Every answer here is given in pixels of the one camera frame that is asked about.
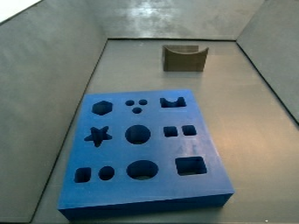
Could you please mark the black curved fixture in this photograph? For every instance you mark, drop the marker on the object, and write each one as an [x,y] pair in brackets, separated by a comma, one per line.
[183,58]

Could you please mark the blue foam shape block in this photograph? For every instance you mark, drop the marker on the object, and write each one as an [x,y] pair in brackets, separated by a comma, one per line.
[141,157]

